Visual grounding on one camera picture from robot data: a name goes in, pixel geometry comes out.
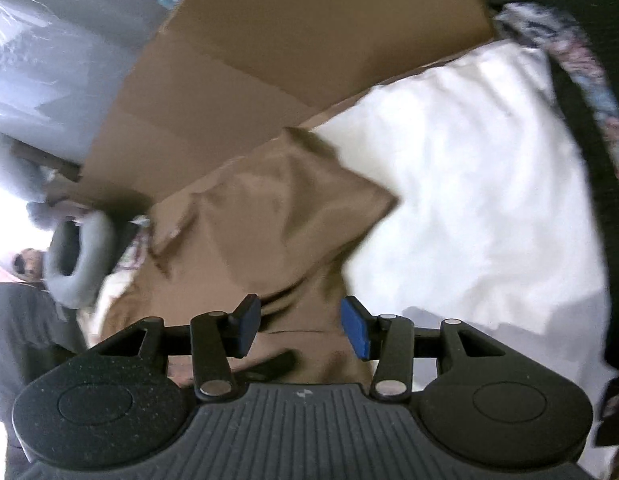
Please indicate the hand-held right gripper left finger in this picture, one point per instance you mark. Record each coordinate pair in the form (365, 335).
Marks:
(249, 325)

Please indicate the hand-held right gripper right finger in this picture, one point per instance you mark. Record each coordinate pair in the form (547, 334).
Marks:
(357, 330)

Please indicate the brown printed t-shirt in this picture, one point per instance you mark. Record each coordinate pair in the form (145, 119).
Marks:
(269, 220)

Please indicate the grey neck pillow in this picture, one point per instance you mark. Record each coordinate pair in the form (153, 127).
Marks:
(96, 240)

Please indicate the cream printed blanket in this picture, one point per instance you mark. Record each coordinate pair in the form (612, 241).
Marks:
(464, 185)

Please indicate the dark grey blanket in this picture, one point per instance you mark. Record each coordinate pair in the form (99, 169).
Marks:
(24, 340)

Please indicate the brown plush toy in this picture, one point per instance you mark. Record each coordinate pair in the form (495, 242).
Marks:
(26, 262)

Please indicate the black cloth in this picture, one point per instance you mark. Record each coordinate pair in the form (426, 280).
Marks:
(609, 240)

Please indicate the flat cardboard sheet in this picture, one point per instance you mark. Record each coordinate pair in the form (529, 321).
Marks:
(289, 50)

